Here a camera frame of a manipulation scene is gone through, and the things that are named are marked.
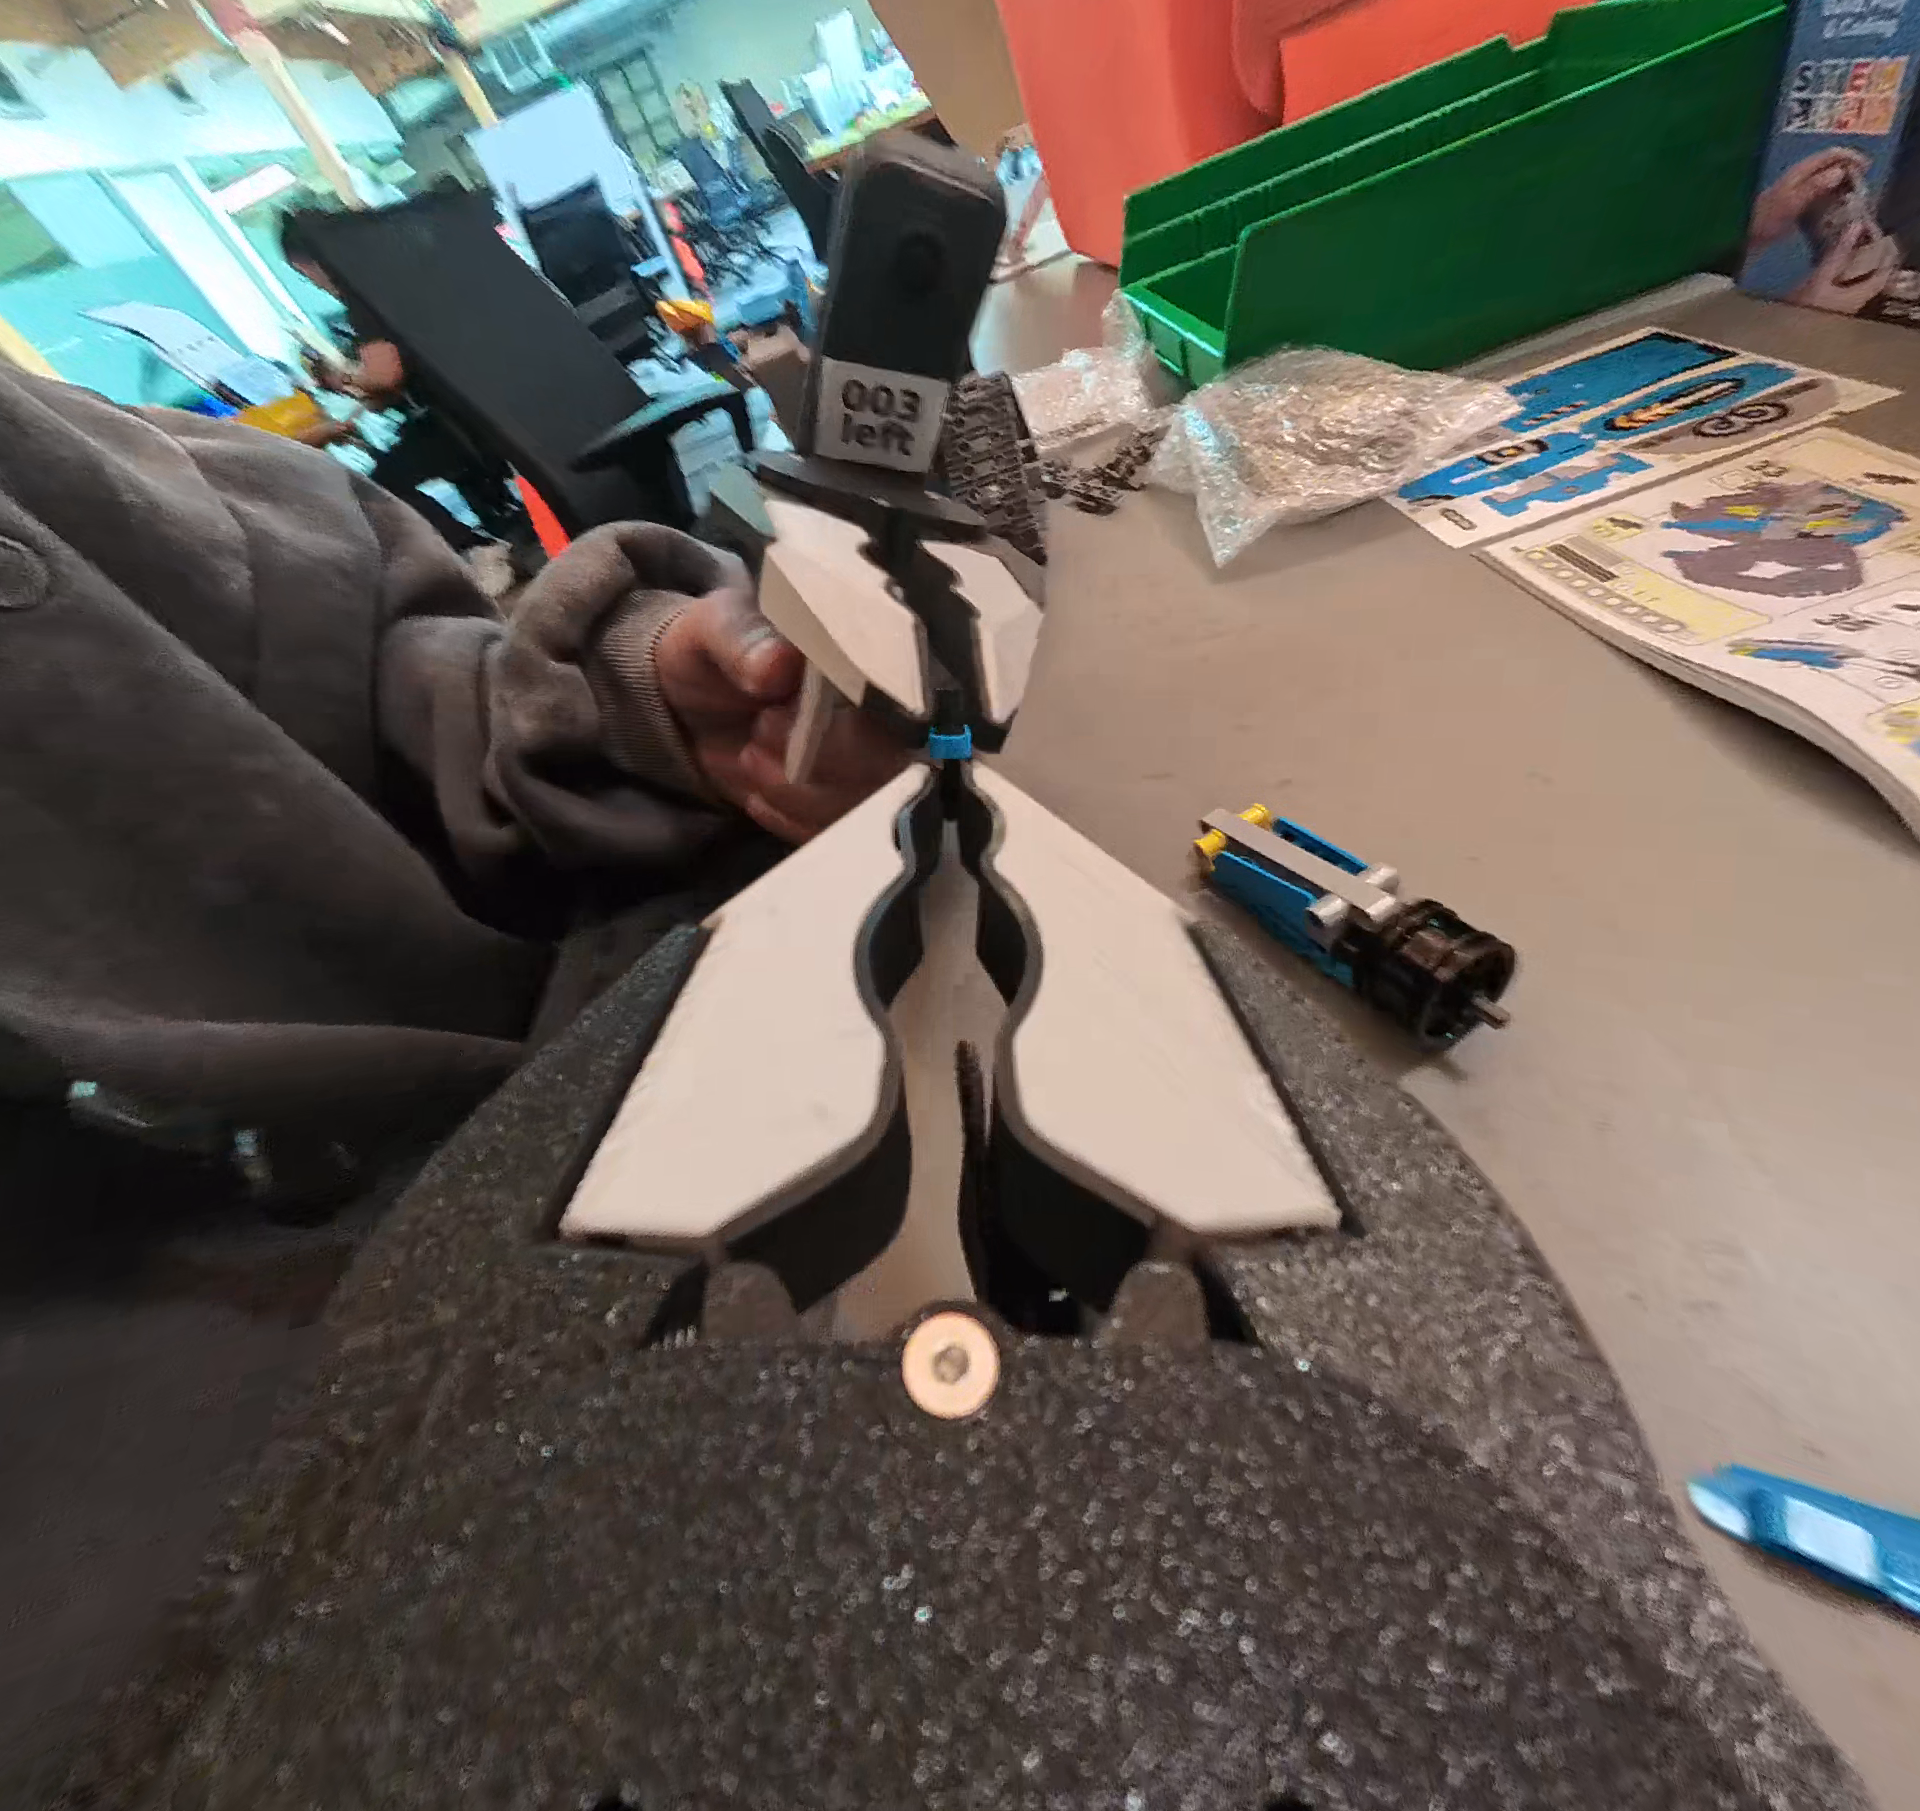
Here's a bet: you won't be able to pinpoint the small clear plastic bag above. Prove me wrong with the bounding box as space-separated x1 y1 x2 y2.
1007 296 1173 444

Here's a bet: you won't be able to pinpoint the clear bubble wrap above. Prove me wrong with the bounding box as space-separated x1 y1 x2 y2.
1151 344 1519 571

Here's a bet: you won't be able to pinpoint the person's left hand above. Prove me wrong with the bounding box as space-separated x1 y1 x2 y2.
651 597 906 846

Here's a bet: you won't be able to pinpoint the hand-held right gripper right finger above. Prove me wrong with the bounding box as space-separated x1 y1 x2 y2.
957 765 1343 1333

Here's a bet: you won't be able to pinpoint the orange plastic case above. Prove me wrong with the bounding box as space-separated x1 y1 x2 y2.
972 0 1619 271

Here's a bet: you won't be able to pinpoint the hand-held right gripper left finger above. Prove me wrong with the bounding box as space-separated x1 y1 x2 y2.
559 765 934 1310

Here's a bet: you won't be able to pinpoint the green container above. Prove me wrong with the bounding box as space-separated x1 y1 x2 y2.
1116 0 1797 390

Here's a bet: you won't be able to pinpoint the grey desk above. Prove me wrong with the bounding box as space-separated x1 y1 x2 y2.
884 265 1920 1811

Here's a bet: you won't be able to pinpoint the dark blue toy box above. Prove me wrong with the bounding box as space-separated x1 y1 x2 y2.
1737 0 1920 332

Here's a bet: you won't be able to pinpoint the blue sticker sheet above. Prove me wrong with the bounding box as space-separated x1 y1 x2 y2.
1388 326 1901 553

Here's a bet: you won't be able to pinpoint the tracked robot model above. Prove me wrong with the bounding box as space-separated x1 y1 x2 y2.
942 368 1055 566

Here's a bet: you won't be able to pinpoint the open instruction booklet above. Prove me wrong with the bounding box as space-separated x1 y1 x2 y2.
1477 423 1920 842

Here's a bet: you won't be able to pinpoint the person's left forearm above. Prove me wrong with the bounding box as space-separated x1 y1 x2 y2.
451 522 767 854

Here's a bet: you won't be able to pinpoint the black office chair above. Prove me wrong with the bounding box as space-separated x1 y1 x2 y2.
292 187 759 540

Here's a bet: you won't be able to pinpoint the black wheel blue beam assembly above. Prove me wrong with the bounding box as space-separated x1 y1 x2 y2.
1192 800 1519 1052

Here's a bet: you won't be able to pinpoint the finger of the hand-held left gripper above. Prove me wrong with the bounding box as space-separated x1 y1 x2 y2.
930 550 1047 732
758 499 934 723

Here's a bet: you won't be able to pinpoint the black track links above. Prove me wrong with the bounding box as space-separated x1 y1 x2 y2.
1036 423 1173 520

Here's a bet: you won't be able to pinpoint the blue angled panel piece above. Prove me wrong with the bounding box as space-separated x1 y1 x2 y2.
1684 1462 1920 1616

